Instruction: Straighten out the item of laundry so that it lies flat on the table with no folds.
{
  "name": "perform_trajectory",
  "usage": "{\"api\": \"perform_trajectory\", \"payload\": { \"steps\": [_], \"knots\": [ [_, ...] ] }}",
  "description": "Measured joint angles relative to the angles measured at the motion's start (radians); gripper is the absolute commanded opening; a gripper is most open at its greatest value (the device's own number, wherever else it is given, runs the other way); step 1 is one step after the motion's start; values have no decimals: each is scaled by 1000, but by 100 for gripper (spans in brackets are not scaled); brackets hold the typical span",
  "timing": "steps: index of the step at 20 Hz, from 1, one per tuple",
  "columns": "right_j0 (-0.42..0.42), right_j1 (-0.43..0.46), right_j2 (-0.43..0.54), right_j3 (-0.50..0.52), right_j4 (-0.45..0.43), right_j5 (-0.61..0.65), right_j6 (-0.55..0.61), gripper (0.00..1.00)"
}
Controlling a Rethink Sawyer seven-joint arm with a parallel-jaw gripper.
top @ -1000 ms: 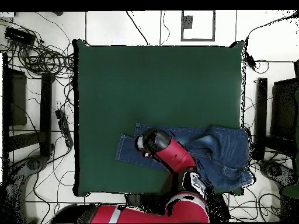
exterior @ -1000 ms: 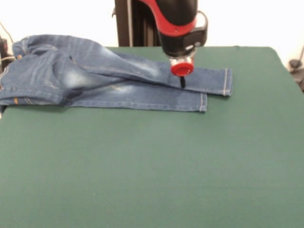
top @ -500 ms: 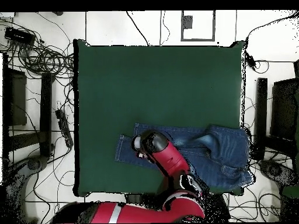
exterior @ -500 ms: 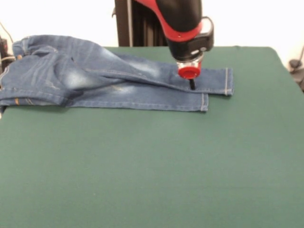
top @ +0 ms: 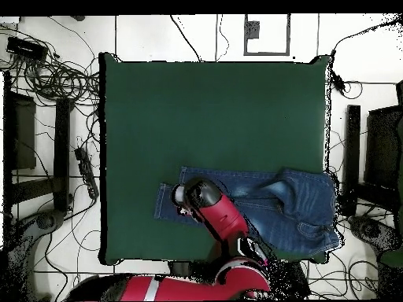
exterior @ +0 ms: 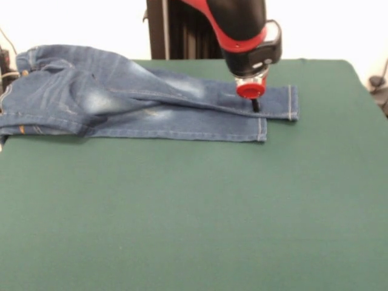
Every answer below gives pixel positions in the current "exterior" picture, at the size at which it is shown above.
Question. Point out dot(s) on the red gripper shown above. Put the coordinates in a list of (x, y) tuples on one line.
[(249, 90)]

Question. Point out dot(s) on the blue denim jeans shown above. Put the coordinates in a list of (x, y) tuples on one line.
[(121, 100)]

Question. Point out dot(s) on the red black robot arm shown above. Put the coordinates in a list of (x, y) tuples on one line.
[(242, 18)]

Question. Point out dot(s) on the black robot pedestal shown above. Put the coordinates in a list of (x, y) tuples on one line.
[(157, 30)]

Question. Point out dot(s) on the dark green table cloth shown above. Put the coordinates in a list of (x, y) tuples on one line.
[(182, 212)]

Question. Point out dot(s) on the black power strip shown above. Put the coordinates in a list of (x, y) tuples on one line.
[(384, 103)]

